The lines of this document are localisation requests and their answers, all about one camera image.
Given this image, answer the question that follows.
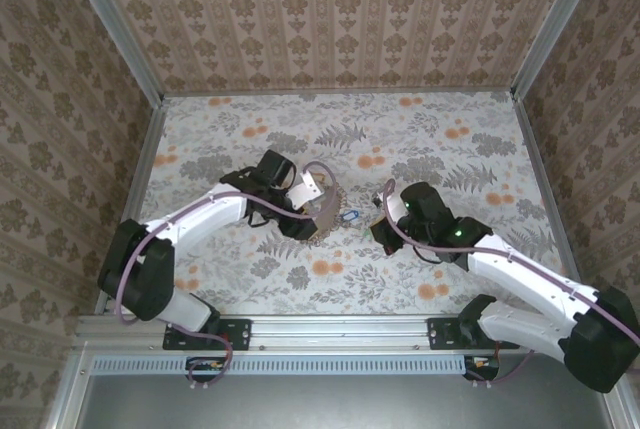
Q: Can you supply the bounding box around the black connector box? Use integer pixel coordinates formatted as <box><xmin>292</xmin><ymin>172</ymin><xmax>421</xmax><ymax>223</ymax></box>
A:
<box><xmin>462</xmin><ymin>354</ymin><xmax>502</xmax><ymax>382</ymax></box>
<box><xmin>185</xmin><ymin>356</ymin><xmax>229</xmax><ymax>383</ymax></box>

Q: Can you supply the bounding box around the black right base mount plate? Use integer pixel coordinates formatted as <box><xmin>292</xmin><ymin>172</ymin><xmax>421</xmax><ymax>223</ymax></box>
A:
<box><xmin>427</xmin><ymin>317</ymin><xmax>501</xmax><ymax>350</ymax></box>

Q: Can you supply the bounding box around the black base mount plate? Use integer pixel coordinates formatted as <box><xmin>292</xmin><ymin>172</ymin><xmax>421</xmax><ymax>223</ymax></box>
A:
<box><xmin>163</xmin><ymin>317</ymin><xmax>252</xmax><ymax>351</ymax></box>
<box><xmin>427</xmin><ymin>317</ymin><xmax>501</xmax><ymax>350</ymax></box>

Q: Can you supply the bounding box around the aluminium table side rail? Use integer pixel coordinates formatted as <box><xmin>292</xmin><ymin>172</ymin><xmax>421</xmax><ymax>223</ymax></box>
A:
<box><xmin>512</xmin><ymin>93</ymin><xmax>604</xmax><ymax>295</ymax></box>
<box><xmin>92</xmin><ymin>96</ymin><xmax>169</xmax><ymax>318</ymax></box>

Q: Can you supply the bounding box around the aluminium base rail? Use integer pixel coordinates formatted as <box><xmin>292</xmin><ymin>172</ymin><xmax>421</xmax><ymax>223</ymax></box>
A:
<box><xmin>74</xmin><ymin>313</ymin><xmax>524</xmax><ymax>351</ymax></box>

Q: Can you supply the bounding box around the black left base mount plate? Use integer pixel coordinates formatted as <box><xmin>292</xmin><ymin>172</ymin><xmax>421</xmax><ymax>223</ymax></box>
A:
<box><xmin>163</xmin><ymin>317</ymin><xmax>252</xmax><ymax>351</ymax></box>

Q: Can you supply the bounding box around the slotted grey cable duct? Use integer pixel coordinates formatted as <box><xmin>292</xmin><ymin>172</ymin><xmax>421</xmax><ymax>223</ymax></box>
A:
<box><xmin>92</xmin><ymin>354</ymin><xmax>464</xmax><ymax>376</ymax></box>

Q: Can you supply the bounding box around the aluminium frame post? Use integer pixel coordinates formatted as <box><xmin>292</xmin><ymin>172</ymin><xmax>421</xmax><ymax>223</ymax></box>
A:
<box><xmin>58</xmin><ymin>0</ymin><xmax>166</xmax><ymax>105</ymax></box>
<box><xmin>509</xmin><ymin>0</ymin><xmax>609</xmax><ymax>100</ymax></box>

